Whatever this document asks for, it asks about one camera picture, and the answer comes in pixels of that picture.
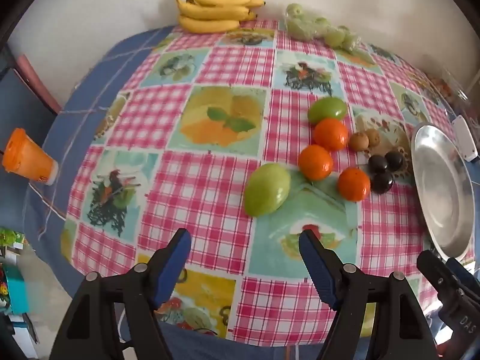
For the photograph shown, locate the blue checked tablecloth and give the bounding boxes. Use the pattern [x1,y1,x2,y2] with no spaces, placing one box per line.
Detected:
[22,26,480,360]

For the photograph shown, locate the green packet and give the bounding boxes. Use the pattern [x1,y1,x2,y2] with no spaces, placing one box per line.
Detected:
[0,227,25,248]

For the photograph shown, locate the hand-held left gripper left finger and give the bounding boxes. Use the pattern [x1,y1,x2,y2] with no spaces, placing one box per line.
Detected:
[52,228,192,360]

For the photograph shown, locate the green mango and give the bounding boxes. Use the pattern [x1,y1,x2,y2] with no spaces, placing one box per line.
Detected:
[244,163,292,218]

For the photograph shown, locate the pink checkered printed tablecloth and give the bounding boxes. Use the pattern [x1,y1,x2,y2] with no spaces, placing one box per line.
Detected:
[60,19,480,347]

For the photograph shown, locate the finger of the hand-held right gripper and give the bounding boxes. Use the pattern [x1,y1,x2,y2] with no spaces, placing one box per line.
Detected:
[417,249,464,302]
[446,258,480,301]

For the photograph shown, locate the dark plum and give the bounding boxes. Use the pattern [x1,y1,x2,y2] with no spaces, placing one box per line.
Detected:
[385,151,405,172]
[368,154,389,173]
[371,172,394,195]

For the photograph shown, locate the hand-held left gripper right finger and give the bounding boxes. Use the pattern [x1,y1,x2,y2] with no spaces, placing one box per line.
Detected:
[299,229,439,360]

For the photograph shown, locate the teal box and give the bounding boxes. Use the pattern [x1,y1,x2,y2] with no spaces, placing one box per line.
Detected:
[0,266,29,315]

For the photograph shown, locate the green apple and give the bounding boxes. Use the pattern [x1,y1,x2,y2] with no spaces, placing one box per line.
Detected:
[307,97,347,125]

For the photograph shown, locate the clear plastic pack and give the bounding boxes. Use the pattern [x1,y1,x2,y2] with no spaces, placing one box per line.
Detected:
[284,2,363,54]

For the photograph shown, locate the round metal plate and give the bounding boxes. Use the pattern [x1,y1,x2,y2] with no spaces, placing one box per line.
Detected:
[411,122,475,262]

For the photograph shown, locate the pink chair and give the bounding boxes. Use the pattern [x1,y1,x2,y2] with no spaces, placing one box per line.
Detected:
[15,54,63,115]

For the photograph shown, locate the white plastic box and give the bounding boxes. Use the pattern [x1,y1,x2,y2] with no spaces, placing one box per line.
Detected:
[451,116,479,163]

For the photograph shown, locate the clear plastic clamshell box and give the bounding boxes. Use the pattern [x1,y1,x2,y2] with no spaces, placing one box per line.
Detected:
[422,65,474,121]

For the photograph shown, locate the pile of small green apples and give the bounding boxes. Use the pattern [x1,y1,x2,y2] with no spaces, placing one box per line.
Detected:
[286,4,358,52]

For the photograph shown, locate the tangerine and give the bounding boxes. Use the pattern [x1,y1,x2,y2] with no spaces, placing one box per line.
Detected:
[337,167,371,201]
[298,144,334,181]
[313,118,349,152]

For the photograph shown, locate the orange lidded plastic cup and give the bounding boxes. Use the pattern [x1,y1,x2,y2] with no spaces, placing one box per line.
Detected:
[1,127,59,187]

